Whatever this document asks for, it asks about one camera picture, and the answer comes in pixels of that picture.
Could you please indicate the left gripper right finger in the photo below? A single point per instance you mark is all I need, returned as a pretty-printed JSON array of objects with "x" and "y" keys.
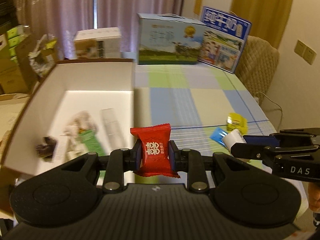
[{"x": 193, "y": 164}]

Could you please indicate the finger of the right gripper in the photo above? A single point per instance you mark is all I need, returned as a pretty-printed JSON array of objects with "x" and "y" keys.
[
  {"x": 262, "y": 140},
  {"x": 286, "y": 141}
]

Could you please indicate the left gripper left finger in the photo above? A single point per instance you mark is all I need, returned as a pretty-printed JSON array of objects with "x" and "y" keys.
[{"x": 117, "y": 163}]

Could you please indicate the white long medicine box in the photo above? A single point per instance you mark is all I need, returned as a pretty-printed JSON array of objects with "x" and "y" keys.
[{"x": 112, "y": 128}]

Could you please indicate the yellow snack packet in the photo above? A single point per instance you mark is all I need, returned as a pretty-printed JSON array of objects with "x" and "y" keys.
[{"x": 237, "y": 121}]

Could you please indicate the red snack packet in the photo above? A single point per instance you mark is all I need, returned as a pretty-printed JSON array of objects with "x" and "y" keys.
[{"x": 155, "y": 151}]

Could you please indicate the green medicine box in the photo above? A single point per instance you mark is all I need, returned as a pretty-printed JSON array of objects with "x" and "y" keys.
[{"x": 89, "y": 139}]

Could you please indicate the blue sachet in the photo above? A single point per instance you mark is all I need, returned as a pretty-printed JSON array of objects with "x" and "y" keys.
[{"x": 217, "y": 135}]

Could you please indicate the white knitted cloth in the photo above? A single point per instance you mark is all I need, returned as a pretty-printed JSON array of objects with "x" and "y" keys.
[{"x": 79, "y": 123}]

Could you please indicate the dark velvet scrunchie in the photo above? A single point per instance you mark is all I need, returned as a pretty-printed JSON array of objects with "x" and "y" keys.
[{"x": 46, "y": 149}]

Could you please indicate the clear plastic case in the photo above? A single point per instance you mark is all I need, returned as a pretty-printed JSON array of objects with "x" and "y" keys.
[{"x": 232, "y": 138}]

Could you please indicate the person's right hand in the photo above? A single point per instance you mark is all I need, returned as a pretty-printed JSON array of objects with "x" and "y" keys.
[{"x": 314, "y": 197}]

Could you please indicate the checkered bed sheet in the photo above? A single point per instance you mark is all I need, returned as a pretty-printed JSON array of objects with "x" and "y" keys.
[{"x": 194, "y": 99}]

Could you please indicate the quilted beige chair cover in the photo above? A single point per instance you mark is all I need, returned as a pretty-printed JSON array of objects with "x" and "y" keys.
[{"x": 257, "y": 66}]

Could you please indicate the brown storage box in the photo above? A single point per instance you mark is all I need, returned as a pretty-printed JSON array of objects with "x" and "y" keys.
[{"x": 71, "y": 87}]

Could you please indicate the dark blue milk carton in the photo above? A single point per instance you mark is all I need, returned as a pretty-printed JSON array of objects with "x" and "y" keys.
[{"x": 224, "y": 39}]

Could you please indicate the white product box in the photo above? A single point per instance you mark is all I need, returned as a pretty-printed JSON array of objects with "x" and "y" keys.
[{"x": 98, "y": 43}]

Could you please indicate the light blue milk carton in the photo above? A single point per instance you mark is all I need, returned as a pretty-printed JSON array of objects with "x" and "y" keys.
[{"x": 168, "y": 39}]

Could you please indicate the dark bowl of clutter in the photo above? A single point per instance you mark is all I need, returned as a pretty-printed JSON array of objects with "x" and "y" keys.
[{"x": 44, "y": 55}]

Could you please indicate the cardboard tissue carton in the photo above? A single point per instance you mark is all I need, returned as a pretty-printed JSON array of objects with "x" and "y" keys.
[{"x": 17, "y": 75}]

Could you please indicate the yellow curtain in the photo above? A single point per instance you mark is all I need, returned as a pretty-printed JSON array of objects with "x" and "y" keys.
[{"x": 268, "y": 17}]

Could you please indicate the pink curtain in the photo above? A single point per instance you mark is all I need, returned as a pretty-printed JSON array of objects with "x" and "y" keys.
[{"x": 63, "y": 18}]

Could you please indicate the wall switch plates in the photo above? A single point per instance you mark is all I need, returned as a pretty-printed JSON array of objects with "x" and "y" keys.
[{"x": 305, "y": 52}]

